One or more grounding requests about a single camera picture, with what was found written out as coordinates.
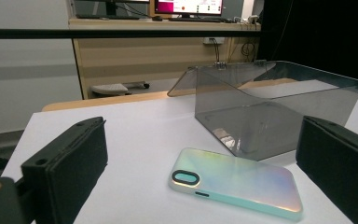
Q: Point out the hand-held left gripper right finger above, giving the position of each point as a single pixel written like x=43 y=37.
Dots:
x=338 y=165

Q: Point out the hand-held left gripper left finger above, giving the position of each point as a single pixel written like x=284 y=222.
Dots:
x=65 y=168

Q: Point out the transparent grey box with lid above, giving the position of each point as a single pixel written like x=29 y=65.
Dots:
x=261 y=124

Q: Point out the iridescent phone case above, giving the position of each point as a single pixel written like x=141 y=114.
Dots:
x=236 y=179

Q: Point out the grey chair base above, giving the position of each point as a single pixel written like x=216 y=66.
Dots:
x=112 y=89

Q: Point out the wooden desk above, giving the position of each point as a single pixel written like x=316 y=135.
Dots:
x=136 y=57

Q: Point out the black curtain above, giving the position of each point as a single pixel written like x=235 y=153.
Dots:
x=323 y=31

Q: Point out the black keyboard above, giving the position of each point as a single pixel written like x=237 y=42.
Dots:
x=195 y=19
x=107 y=16

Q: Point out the small white device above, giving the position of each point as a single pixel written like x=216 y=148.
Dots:
x=253 y=18

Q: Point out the dark monitor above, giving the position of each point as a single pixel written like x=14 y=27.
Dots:
x=112 y=4

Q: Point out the black computer mouse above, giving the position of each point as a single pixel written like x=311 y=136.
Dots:
x=157 y=18

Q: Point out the white power strip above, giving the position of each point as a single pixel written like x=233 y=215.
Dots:
x=213 y=40

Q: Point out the monitor with pink screen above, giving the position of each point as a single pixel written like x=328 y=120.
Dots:
x=188 y=6

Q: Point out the black horizontal frame bar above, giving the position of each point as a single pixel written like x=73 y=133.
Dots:
x=105 y=33

